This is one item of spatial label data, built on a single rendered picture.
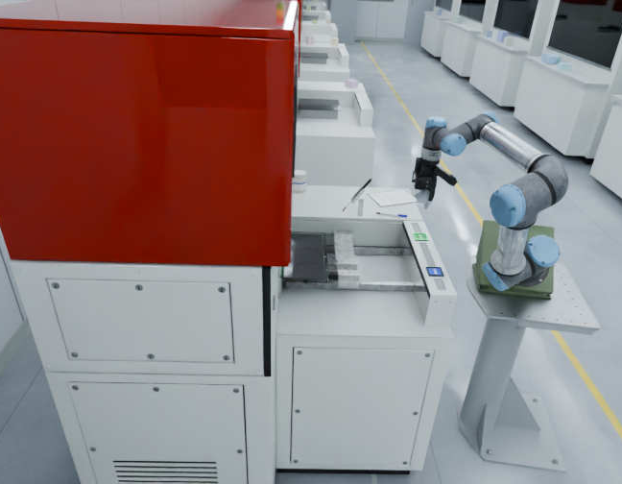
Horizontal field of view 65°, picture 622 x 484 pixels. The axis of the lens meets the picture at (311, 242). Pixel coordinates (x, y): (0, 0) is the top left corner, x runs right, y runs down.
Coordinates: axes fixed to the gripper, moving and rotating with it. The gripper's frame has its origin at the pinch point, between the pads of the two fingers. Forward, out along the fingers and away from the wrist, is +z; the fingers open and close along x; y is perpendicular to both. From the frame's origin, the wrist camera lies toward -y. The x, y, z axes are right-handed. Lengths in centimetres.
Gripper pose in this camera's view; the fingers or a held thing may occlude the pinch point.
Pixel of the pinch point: (427, 205)
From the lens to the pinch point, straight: 202.2
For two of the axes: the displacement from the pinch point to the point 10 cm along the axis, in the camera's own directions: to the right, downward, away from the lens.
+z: -0.4, 8.7, 5.0
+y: -10.0, -0.3, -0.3
